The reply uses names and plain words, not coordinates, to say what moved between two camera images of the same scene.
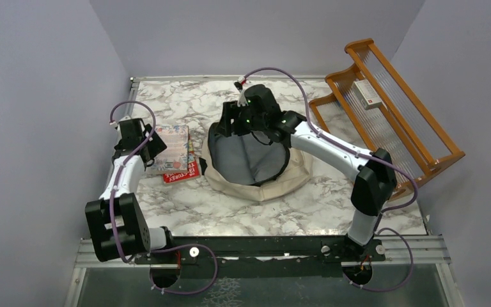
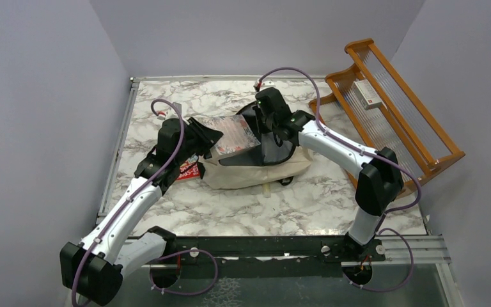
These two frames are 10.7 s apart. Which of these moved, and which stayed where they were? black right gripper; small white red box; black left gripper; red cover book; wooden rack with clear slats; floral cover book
Moved: black left gripper; floral cover book; black right gripper
Stayed: wooden rack with clear slats; red cover book; small white red box
